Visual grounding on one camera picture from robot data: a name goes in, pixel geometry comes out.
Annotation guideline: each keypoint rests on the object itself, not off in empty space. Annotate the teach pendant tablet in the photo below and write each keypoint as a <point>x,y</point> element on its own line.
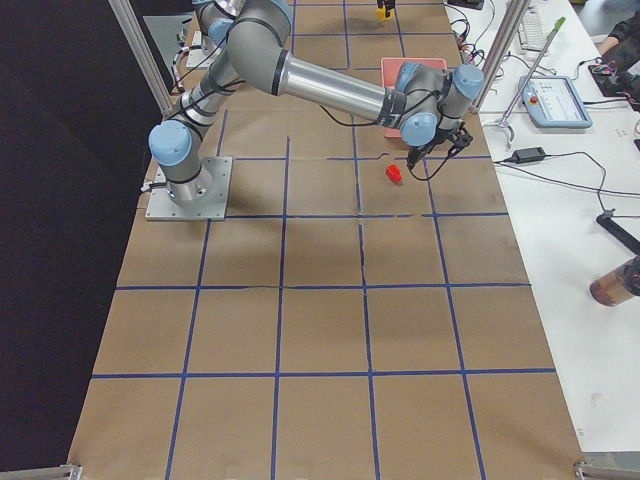
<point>552,102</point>

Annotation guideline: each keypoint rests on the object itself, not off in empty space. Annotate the black power adapter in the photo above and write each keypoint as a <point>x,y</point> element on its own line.
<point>528,155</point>

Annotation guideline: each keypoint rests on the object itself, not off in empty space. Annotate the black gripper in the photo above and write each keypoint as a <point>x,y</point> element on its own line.
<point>423,148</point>
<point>381,6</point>

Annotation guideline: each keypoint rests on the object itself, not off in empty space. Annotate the aluminium frame post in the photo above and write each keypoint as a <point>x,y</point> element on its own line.
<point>506,31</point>

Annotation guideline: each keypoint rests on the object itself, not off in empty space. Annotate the white keyboard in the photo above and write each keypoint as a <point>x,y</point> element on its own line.
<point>530,34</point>

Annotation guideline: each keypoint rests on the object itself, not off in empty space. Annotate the red toy block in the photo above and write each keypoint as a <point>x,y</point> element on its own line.
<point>394,174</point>

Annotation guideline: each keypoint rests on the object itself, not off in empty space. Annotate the yellow toy block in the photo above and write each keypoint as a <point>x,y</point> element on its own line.
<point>383,14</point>

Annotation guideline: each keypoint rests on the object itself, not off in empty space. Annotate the pink plastic box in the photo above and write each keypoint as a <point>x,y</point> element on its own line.
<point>424,82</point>

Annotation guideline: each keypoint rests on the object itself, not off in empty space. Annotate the brown drink bottle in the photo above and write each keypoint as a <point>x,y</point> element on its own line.
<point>617,286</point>

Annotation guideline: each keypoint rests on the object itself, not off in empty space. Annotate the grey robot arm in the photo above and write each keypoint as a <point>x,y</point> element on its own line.
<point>195,188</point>
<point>248,42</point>

